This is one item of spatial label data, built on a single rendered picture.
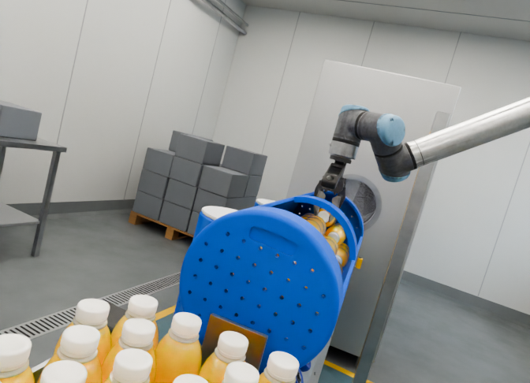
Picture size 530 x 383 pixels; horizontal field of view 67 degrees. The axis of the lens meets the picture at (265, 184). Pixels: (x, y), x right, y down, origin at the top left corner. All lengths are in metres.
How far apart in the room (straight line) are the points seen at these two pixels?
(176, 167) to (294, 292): 4.03
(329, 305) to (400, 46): 5.63
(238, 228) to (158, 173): 4.13
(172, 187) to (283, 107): 2.46
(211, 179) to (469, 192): 3.35
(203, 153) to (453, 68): 3.49
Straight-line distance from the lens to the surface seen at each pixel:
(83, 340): 0.50
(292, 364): 0.54
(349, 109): 1.30
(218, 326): 0.69
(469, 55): 6.09
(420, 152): 1.31
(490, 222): 5.88
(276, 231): 0.66
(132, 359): 0.48
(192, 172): 4.51
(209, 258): 0.71
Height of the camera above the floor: 1.34
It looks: 6 degrees down
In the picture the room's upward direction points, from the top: 15 degrees clockwise
